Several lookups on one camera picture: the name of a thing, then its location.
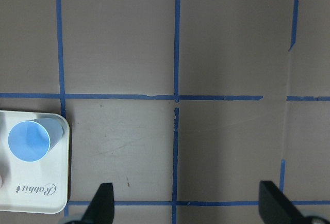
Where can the light blue cup right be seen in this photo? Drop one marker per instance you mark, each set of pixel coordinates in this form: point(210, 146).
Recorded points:
point(32, 140)

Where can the cream plastic tray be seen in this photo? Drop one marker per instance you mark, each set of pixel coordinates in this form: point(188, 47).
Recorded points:
point(34, 187)

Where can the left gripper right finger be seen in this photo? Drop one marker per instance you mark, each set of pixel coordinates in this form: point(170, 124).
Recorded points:
point(276, 208)

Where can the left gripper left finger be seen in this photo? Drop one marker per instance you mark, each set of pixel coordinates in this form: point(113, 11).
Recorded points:
point(101, 208)

